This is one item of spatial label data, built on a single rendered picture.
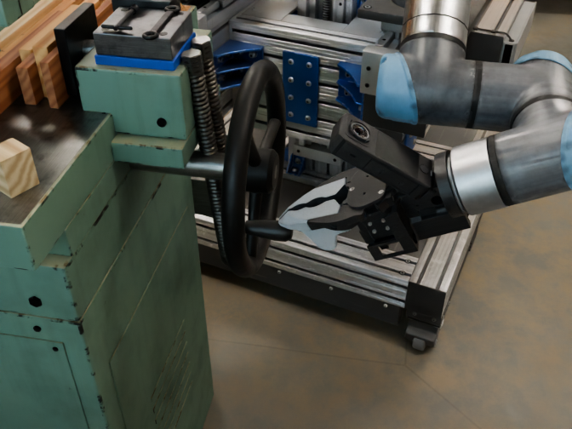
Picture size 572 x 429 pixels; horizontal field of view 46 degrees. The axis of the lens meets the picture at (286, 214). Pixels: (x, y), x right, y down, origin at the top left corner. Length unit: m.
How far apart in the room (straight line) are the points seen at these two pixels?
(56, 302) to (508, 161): 0.54
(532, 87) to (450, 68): 0.09
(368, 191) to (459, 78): 0.15
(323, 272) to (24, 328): 0.93
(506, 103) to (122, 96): 0.45
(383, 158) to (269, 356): 1.10
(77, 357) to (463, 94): 0.57
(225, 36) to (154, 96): 0.76
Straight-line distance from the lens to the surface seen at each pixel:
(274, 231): 0.80
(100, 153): 0.86
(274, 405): 1.64
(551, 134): 0.69
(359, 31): 1.53
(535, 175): 0.69
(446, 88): 0.75
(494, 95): 0.76
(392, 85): 0.75
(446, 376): 1.73
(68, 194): 0.79
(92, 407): 1.00
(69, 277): 0.82
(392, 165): 0.69
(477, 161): 0.70
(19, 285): 0.86
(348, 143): 0.67
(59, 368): 0.95
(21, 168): 0.75
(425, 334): 1.72
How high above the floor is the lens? 1.32
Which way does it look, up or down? 38 degrees down
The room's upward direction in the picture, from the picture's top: straight up
